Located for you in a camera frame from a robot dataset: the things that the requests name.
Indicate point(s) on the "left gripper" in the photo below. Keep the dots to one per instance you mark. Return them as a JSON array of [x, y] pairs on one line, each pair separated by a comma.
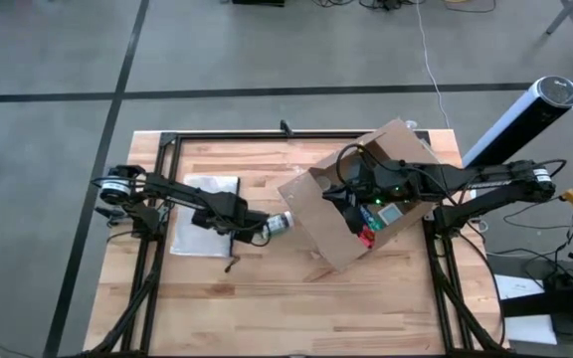
[[249, 229]]

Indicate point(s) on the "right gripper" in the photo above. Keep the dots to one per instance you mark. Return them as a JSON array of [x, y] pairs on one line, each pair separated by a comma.
[[361, 186]]

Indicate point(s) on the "dark supplement bottle white cap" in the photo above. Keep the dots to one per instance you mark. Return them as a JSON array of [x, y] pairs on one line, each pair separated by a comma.
[[280, 224]]

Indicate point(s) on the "brown cardboard shipping box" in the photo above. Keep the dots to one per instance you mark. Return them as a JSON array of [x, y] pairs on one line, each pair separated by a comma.
[[316, 224]]

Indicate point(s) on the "red snack packet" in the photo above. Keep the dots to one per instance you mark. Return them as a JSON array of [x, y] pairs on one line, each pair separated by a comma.
[[367, 237]]

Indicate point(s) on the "clear zip pouch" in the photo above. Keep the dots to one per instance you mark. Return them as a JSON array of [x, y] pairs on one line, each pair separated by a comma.
[[202, 233]]

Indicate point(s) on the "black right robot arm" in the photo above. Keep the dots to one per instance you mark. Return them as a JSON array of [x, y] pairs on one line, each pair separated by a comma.
[[490, 181]]

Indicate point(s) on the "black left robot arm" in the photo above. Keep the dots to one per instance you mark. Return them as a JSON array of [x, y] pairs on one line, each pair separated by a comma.
[[167, 191]]

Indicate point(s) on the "clear plastic bottle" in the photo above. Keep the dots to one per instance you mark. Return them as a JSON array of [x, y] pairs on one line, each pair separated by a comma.
[[323, 182]]

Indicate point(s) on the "green white small box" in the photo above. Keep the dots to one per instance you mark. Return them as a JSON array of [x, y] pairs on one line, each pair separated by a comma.
[[390, 214]]

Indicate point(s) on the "small black edge device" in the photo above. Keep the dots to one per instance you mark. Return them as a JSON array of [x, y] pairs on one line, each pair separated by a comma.
[[286, 127]]

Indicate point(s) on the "white black cylinder tower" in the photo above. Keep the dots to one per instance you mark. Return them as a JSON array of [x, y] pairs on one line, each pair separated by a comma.
[[525, 119]]

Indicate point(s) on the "black floor device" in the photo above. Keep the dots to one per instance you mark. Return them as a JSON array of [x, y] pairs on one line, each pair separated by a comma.
[[259, 2]]

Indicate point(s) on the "white paper sheet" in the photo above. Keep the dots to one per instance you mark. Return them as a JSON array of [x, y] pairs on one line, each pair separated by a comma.
[[525, 308]]

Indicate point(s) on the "black metal bar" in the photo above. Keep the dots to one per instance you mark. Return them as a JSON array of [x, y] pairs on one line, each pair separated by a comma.
[[555, 301]]

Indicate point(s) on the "grey metal table leg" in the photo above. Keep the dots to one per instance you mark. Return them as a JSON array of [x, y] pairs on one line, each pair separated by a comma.
[[562, 17]]

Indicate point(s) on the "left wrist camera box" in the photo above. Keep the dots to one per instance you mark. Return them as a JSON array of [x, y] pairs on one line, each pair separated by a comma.
[[229, 209]]

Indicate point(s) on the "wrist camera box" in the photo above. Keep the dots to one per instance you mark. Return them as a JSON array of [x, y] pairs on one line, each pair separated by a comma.
[[396, 181], [229, 209]]

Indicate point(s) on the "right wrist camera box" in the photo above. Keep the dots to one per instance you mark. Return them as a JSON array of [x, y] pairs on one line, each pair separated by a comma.
[[396, 181]]

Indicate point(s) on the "black aluminium table frame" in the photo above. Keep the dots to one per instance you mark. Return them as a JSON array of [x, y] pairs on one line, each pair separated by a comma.
[[247, 135]]

